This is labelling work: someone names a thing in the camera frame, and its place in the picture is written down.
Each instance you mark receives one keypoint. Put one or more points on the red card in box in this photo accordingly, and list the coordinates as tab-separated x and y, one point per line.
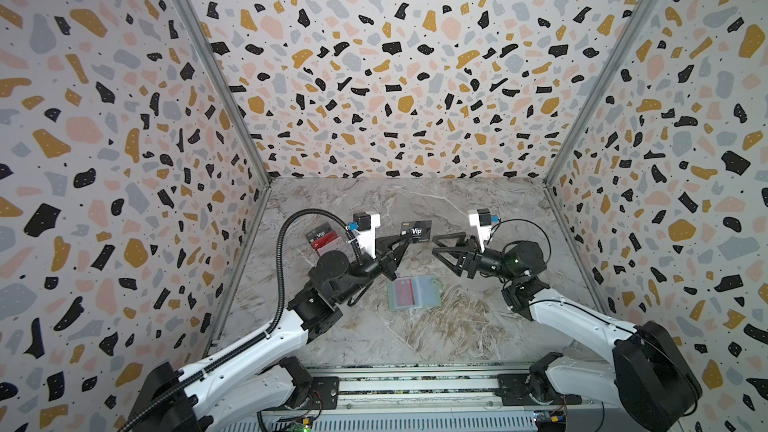
324	242

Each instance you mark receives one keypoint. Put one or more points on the clear acrylic card box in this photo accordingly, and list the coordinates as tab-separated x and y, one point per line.
342	245

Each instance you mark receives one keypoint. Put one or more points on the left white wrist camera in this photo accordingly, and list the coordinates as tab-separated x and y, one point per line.
364	228

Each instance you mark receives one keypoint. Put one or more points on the red card in holder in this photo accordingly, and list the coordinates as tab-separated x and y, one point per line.
403	294

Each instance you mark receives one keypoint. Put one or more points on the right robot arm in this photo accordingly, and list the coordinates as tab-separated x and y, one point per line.
639	368

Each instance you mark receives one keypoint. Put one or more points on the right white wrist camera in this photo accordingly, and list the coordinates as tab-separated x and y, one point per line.
483	221

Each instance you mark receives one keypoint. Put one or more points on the grey VIP card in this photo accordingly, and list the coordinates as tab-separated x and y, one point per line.
419	230

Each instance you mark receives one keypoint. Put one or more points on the aluminium front rail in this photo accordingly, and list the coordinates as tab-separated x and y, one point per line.
414	393

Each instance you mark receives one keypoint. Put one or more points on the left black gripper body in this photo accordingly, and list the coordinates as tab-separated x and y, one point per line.
382	262

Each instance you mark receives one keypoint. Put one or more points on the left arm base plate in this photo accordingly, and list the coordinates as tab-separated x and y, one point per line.
321	393

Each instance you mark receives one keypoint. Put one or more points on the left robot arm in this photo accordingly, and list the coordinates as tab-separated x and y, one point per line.
311	313

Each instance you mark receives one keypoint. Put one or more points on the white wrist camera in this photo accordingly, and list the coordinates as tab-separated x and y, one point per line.
483	221
364	228

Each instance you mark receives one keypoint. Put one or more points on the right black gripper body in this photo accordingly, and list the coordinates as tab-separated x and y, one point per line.
473	258

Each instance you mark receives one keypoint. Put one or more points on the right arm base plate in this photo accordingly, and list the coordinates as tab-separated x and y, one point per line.
522	393

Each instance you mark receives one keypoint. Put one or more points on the black VIP card in box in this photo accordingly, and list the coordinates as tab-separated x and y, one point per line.
320	232

